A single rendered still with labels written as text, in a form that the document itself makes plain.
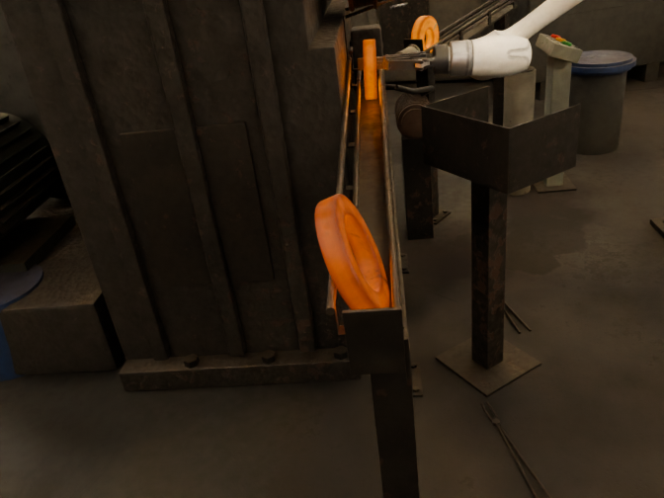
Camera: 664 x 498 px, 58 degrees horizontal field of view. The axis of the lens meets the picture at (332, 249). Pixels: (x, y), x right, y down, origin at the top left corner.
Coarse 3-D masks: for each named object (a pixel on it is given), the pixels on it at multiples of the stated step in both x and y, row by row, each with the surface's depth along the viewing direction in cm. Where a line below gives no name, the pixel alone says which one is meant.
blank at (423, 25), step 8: (424, 16) 209; (416, 24) 208; (424, 24) 208; (432, 24) 212; (416, 32) 207; (424, 32) 209; (432, 32) 214; (424, 40) 210; (432, 40) 215; (424, 48) 211
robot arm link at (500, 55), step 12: (492, 36) 153; (504, 36) 153; (516, 36) 153; (480, 48) 152; (492, 48) 151; (504, 48) 151; (516, 48) 151; (528, 48) 152; (480, 60) 152; (492, 60) 151; (504, 60) 151; (516, 60) 152; (528, 60) 152; (480, 72) 155; (492, 72) 154; (504, 72) 154; (516, 72) 155
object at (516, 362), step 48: (480, 96) 142; (432, 144) 135; (480, 144) 122; (528, 144) 118; (576, 144) 126; (480, 192) 138; (480, 240) 144; (480, 288) 150; (480, 336) 157; (480, 384) 155
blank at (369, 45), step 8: (368, 40) 155; (368, 48) 152; (368, 56) 152; (368, 64) 152; (368, 72) 152; (368, 80) 153; (376, 80) 153; (368, 88) 155; (376, 88) 155; (368, 96) 158; (376, 96) 158
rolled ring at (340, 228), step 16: (320, 208) 82; (336, 208) 81; (352, 208) 89; (320, 224) 79; (336, 224) 78; (352, 224) 90; (320, 240) 78; (336, 240) 78; (352, 240) 92; (368, 240) 91; (336, 256) 77; (352, 256) 79; (368, 256) 92; (336, 272) 78; (352, 272) 77; (368, 272) 91; (384, 272) 93; (352, 288) 78; (368, 288) 80; (384, 288) 89; (352, 304) 80; (368, 304) 80; (384, 304) 85
